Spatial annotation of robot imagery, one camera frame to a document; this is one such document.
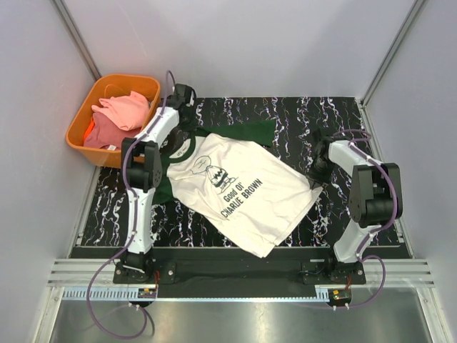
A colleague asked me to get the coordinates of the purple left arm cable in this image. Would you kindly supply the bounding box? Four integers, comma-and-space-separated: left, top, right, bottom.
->
86, 70, 178, 339

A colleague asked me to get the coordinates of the dark pink folded shirt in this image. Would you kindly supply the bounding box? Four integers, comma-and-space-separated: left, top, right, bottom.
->
84, 112, 141, 150

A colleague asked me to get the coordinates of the light pink folded shirt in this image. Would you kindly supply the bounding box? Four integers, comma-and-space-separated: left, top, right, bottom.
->
91, 91, 150, 131

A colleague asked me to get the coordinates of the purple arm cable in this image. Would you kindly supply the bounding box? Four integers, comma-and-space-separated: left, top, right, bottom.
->
86, 70, 178, 339
303, 129, 399, 310

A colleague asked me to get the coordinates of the aluminium rail frame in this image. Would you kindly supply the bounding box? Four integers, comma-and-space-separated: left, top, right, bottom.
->
51, 1, 430, 342

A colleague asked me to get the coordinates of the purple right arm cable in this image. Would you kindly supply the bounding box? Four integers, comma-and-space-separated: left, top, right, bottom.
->
303, 129, 399, 310

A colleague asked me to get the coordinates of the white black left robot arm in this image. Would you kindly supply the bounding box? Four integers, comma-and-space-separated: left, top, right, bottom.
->
116, 84, 196, 283

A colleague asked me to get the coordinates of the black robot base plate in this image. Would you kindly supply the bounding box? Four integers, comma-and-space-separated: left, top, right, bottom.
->
114, 247, 366, 301

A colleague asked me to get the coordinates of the orange plastic laundry basket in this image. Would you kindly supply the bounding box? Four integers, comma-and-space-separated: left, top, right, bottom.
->
66, 74, 161, 169

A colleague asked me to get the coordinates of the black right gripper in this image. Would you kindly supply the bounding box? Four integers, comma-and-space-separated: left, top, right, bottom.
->
306, 154, 336, 190

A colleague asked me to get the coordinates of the black marble pattern mat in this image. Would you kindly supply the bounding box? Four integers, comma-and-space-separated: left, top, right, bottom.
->
69, 96, 413, 258

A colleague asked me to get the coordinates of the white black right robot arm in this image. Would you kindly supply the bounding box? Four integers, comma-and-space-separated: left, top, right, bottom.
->
306, 130, 403, 284

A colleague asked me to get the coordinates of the orange garment in basket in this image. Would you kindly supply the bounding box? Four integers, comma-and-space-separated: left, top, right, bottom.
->
83, 118, 95, 141

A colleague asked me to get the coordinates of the white green raglan t-shirt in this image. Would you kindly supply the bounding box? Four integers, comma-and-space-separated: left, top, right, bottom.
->
153, 121, 322, 258

